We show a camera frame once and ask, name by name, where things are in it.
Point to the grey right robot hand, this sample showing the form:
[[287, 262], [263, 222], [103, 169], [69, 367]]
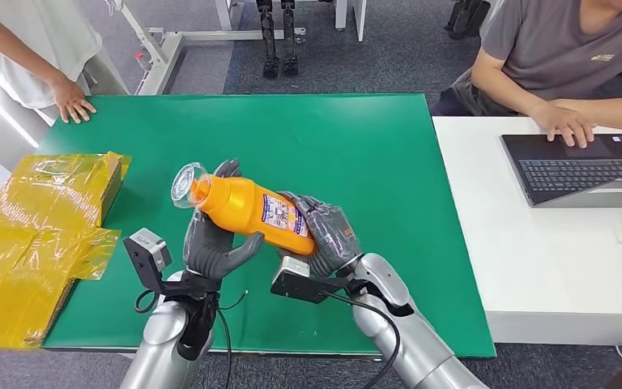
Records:
[[332, 236]]

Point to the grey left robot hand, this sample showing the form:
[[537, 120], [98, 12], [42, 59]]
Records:
[[212, 249]]

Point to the person's left forearm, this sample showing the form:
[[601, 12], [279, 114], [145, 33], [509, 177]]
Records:
[[611, 113]]

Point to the white metal frame stand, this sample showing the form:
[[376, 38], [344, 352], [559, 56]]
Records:
[[166, 48]]

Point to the person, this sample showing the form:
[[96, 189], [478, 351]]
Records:
[[547, 48], [32, 32]]

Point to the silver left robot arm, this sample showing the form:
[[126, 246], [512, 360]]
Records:
[[155, 343]]

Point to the dark grey laptop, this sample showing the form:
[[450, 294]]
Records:
[[574, 172]]

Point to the orange detergent bottle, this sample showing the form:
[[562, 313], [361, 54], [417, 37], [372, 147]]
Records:
[[236, 206]]

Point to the yellow taped cardboard box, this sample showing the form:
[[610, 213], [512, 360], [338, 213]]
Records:
[[21, 241]]

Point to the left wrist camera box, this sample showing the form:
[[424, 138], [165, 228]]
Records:
[[147, 252]]

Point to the black robot leg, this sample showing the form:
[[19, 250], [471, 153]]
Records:
[[289, 43], [269, 43]]

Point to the person's right forearm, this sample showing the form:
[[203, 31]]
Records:
[[504, 96], [16, 51]]

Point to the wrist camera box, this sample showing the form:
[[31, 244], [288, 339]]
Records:
[[147, 252], [295, 279]]

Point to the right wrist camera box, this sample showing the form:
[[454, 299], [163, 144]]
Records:
[[295, 279]]

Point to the white table leg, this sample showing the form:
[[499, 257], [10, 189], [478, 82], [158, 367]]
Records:
[[361, 19], [341, 13]]

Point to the person's right hand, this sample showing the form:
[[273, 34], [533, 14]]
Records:
[[563, 121], [72, 102]]

